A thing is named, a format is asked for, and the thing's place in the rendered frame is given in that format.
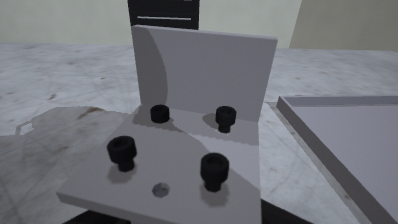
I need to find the light grey shallow tray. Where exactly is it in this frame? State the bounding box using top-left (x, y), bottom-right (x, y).
top-left (276, 95), bottom-right (398, 224)

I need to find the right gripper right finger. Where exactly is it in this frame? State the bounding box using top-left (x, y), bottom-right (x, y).
top-left (261, 198), bottom-right (313, 224)

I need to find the black screw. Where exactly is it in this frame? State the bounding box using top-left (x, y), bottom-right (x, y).
top-left (150, 105), bottom-right (170, 124)
top-left (215, 106), bottom-right (236, 134)
top-left (200, 153), bottom-right (229, 193)
top-left (107, 136), bottom-right (137, 172)

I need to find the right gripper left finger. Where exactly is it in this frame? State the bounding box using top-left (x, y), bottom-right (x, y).
top-left (62, 210), bottom-right (131, 224)

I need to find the grey l-shaped bracket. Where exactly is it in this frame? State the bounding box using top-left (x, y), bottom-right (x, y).
top-left (55, 25), bottom-right (278, 224)

